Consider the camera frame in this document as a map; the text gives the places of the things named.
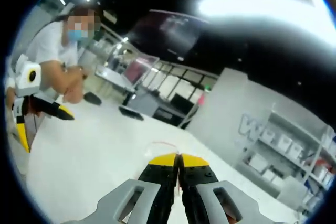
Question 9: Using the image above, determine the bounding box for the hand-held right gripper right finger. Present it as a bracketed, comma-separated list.
[178, 153, 259, 224]

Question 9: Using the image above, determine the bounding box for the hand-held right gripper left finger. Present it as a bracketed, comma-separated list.
[96, 152, 179, 224]

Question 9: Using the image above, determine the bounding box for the clear resealable bag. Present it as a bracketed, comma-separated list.
[144, 140, 183, 201]

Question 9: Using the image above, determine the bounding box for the black computer mouse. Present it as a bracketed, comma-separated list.
[84, 92, 102, 105]

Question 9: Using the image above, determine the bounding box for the office desk with black legs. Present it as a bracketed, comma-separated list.
[94, 63, 137, 106]

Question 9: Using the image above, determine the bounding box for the black smartphone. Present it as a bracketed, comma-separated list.
[118, 105, 144, 122]

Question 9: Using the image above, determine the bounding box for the computer monitor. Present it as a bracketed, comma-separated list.
[122, 53, 160, 87]

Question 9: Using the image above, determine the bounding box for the metal shelf with white bins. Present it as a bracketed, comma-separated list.
[246, 126, 336, 190]

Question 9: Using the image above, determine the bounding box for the grey metal shelf unit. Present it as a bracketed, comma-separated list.
[236, 108, 336, 204]

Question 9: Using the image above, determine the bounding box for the dark hanging ceiling screen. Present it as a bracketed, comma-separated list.
[125, 8, 211, 62]

